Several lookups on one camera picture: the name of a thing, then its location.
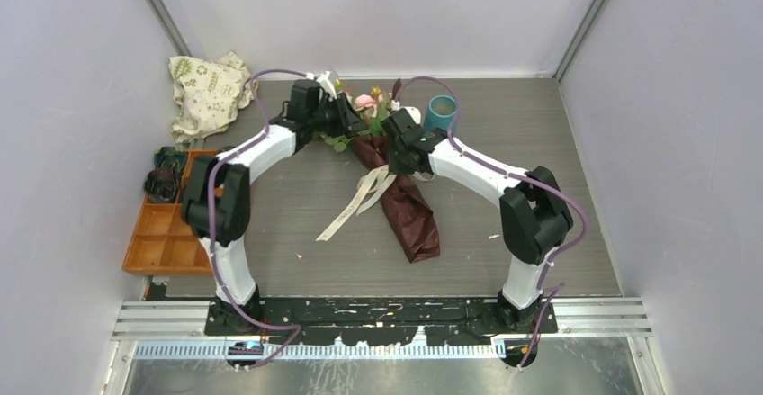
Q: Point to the dark rolled item top-left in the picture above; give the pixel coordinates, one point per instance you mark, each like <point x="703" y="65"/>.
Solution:
<point x="170" y="157"/>

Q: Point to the dark red wrapping paper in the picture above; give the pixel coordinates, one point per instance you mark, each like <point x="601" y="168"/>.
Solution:
<point x="410" y="217"/>

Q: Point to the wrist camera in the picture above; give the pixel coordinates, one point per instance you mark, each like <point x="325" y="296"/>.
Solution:
<point x="413" y="112"/>
<point x="330" y="82"/>

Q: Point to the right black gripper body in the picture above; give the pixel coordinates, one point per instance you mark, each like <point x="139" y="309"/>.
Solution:
<point x="395" y="160"/>

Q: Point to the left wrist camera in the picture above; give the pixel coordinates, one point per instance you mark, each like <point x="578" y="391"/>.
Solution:
<point x="330" y="82"/>

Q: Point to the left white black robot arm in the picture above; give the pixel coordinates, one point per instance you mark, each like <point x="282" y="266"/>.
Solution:
<point x="216" y="202"/>

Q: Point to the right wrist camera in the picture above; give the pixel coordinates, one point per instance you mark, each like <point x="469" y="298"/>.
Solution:
<point x="413" y="112"/>

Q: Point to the teal cylindrical vase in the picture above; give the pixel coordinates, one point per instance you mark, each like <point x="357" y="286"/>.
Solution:
<point x="440" y="113"/>

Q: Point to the aluminium rail frame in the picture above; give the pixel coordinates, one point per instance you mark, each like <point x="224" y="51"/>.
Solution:
<point x="174" y="330"/>

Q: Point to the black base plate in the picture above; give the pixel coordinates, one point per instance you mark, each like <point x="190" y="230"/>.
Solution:
<point x="444" y="321"/>

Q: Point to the cream printed cloth bag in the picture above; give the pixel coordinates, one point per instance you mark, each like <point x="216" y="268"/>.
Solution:
<point x="209" y="95"/>

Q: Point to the pink flower bouquet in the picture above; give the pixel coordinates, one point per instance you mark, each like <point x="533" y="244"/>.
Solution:
<point x="372" y="108"/>

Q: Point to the dark rolled item left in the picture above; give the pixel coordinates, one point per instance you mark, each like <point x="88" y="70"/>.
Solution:
<point x="161" y="185"/>

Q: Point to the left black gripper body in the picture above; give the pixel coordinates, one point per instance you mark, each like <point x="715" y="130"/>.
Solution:
<point x="332" y="117"/>

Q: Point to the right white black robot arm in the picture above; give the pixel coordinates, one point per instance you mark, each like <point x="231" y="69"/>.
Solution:
<point x="535" y="215"/>

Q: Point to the cream printed ribbon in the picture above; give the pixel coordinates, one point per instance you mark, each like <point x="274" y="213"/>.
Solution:
<point x="369" y="189"/>

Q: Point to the orange compartment tray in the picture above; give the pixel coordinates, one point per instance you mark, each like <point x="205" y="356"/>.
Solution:
<point x="162" y="243"/>

